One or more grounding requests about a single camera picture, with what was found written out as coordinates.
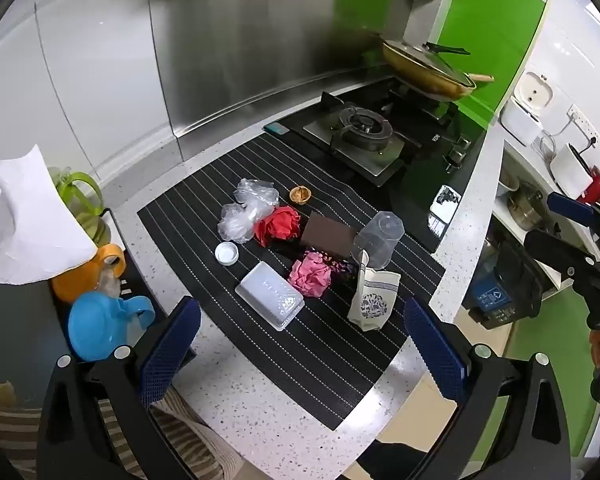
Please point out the white round cap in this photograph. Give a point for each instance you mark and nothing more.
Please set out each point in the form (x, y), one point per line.
(227, 253)

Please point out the clear plastic bag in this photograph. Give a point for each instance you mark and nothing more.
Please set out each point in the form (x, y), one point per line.
(235, 225)
(255, 192)

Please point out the dark colourful wrapper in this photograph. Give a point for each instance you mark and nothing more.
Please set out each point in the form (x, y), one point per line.
(345, 270)

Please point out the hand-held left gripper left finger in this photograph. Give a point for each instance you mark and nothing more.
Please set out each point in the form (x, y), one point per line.
(172, 345)

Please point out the white kitchen appliance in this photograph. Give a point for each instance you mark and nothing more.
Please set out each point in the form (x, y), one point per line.
(522, 120)

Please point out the blue plastic jug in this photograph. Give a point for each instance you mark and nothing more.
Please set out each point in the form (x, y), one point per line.
(95, 320)

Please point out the white paper towel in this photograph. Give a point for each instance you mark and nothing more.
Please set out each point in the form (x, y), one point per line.
(25, 220)

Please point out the white wall socket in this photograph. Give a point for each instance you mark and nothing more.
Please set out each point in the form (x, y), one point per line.
(580, 120)

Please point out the crumpled pink paper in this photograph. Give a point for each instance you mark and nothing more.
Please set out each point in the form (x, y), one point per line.
(310, 275)

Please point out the glass pan lid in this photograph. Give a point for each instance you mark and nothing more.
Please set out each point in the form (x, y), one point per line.
(420, 57)

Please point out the brown rectangular box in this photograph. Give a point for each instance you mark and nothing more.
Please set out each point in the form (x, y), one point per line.
(327, 235)

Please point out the clear plastic cup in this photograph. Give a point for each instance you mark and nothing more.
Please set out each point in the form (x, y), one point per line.
(380, 240)

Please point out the small golden brown cup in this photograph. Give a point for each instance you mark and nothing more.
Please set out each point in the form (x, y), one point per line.
(300, 195)

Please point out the black striped mat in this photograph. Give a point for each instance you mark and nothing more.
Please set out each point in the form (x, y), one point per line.
(330, 350)

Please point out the blue sponge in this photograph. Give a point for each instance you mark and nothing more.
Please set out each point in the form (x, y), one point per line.
(277, 128)

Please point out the orange plastic jug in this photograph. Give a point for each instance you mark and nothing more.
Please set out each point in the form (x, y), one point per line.
(75, 280)

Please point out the striped beige cloth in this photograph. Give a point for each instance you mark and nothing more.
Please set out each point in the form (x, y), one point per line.
(180, 430)

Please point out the green plastic jug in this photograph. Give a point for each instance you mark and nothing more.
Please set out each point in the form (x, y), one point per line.
(82, 185)

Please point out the golden frying pan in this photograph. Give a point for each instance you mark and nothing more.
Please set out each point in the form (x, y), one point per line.
(430, 84)

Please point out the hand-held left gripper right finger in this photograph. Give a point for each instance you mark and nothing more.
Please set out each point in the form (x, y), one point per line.
(432, 350)

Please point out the black and blue trash bin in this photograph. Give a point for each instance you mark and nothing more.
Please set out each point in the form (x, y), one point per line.
(495, 295)

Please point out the beige paper pouch blue print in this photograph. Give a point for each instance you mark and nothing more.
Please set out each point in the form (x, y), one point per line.
(372, 305)

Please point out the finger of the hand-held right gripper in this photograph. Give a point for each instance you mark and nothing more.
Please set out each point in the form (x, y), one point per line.
(570, 205)
(550, 250)

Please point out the large steel pot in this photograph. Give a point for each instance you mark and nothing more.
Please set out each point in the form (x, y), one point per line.
(525, 207)

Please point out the red pot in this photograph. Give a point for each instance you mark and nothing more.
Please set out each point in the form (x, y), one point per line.
(597, 187)

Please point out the white open shelf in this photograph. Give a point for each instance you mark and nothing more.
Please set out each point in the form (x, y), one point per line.
(555, 277)

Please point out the red paper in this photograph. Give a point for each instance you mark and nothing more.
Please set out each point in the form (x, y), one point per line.
(280, 225)

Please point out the white plastic food container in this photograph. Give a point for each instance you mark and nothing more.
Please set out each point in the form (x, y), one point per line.
(270, 295)

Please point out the gas stove burner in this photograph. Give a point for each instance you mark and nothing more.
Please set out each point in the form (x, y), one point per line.
(415, 175)

